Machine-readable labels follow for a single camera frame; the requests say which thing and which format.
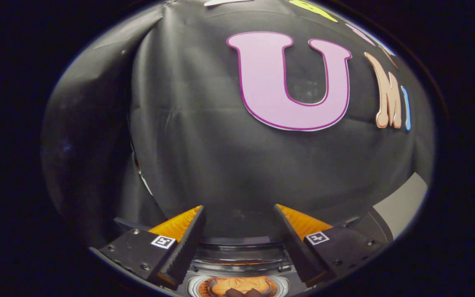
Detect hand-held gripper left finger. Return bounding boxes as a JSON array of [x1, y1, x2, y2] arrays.
[[90, 205, 206, 290]]

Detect grey washing machine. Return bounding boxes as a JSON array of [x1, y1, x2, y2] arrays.
[[180, 235, 304, 297]]

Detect beige cabinet with black frame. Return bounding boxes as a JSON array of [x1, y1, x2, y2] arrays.
[[355, 172, 429, 245]]

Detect black backdrop cloth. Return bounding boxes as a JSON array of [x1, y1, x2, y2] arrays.
[[42, 0, 434, 248]]

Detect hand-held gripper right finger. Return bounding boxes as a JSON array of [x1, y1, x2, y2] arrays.
[[273, 204, 386, 288]]

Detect yellow polo shirt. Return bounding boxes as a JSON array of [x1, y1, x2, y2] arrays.
[[200, 276, 277, 297]]

